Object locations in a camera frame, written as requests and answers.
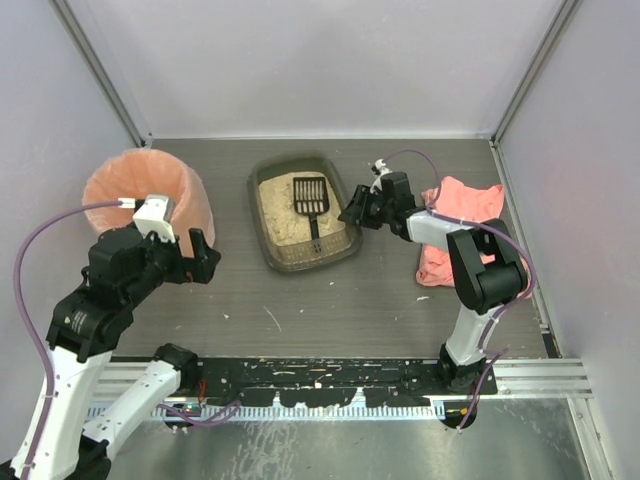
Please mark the pink cloth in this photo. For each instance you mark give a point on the pink cloth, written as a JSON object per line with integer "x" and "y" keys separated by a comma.
{"x": 458, "y": 201}

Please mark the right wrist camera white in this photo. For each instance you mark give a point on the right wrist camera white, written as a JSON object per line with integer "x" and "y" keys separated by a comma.
{"x": 379, "y": 170}

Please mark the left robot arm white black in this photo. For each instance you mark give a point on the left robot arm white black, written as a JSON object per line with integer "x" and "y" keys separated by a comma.
{"x": 125, "y": 267}

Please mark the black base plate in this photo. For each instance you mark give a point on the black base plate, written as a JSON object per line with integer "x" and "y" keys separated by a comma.
{"x": 321, "y": 382}

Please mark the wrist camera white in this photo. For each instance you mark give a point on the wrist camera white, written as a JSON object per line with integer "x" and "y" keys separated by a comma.
{"x": 379, "y": 170}
{"x": 154, "y": 216}

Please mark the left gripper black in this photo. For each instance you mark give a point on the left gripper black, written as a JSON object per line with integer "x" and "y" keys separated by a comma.
{"x": 185, "y": 262}

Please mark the cat litter sand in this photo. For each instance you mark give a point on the cat litter sand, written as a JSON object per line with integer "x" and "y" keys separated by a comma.
{"x": 285, "y": 226}

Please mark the black litter scoop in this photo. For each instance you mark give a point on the black litter scoop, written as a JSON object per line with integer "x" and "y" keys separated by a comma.
{"x": 311, "y": 199}

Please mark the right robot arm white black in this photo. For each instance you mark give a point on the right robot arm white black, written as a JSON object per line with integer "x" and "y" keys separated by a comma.
{"x": 488, "y": 273}

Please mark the bin with orange bag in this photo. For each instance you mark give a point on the bin with orange bag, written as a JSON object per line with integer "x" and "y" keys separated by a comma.
{"x": 138, "y": 173}

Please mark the grey cable duct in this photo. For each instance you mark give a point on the grey cable duct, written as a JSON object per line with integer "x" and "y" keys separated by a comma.
{"x": 355, "y": 412}

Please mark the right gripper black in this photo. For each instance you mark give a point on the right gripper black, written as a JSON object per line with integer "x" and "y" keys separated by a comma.
{"x": 370, "y": 208}

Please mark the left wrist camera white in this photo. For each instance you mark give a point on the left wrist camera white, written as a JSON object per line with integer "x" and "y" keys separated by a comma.
{"x": 154, "y": 216}

